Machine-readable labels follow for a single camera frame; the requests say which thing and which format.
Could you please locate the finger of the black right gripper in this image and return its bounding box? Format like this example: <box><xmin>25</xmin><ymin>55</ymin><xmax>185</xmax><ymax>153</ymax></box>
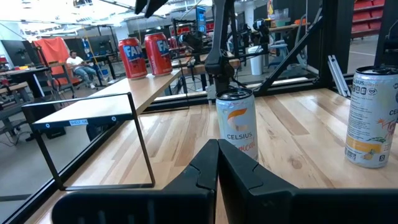
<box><xmin>144</xmin><ymin>0</ymin><xmax>169</xmax><ymax>19</ymax></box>
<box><xmin>134</xmin><ymin>0</ymin><xmax>149</xmax><ymax>15</ymax></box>

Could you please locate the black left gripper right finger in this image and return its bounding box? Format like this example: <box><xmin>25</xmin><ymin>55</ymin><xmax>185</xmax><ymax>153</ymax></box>
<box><xmin>217</xmin><ymin>139</ymin><xmax>398</xmax><ymax>224</ymax></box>

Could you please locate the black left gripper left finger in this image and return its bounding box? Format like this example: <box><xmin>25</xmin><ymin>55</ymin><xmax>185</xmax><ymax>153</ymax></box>
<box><xmin>52</xmin><ymin>139</ymin><xmax>220</xmax><ymax>224</ymax></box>

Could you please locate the red Fanta soda can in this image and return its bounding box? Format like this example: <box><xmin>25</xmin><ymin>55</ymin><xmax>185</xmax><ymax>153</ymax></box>
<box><xmin>118</xmin><ymin>37</ymin><xmax>148</xmax><ymax>80</ymax></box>
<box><xmin>144</xmin><ymin>32</ymin><xmax>174</xmax><ymax>77</ymax></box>

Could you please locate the white Celsius drink can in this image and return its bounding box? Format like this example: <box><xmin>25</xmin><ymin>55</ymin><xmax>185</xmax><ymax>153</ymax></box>
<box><xmin>215</xmin><ymin>87</ymin><xmax>259</xmax><ymax>162</ymax></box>
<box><xmin>344</xmin><ymin>65</ymin><xmax>398</xmax><ymax>169</ymax></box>

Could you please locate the person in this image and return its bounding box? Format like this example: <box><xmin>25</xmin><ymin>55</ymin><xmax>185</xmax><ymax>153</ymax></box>
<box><xmin>65</xmin><ymin>50</ymin><xmax>98</xmax><ymax>90</ymax></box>

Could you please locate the orange fabric cover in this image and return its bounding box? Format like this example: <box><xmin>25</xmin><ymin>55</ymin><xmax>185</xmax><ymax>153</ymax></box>
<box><xmin>32</xmin><ymin>37</ymin><xmax>82</xmax><ymax>86</ymax></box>

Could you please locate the white trash bin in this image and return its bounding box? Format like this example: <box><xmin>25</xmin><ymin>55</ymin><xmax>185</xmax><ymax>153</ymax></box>
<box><xmin>248</xmin><ymin>45</ymin><xmax>265</xmax><ymax>77</ymax></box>

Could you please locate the silver aluminium extrusion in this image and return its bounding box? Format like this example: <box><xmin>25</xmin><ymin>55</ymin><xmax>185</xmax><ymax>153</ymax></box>
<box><xmin>326</xmin><ymin>54</ymin><xmax>353</xmax><ymax>98</ymax></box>

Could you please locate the red storage rack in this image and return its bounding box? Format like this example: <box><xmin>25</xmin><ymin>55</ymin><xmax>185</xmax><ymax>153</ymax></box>
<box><xmin>350</xmin><ymin>0</ymin><xmax>386</xmax><ymax>40</ymax></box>

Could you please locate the black aluminium rig frame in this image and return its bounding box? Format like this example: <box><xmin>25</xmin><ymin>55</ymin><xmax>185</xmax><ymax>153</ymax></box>
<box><xmin>0</xmin><ymin>0</ymin><xmax>398</xmax><ymax>224</ymax></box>

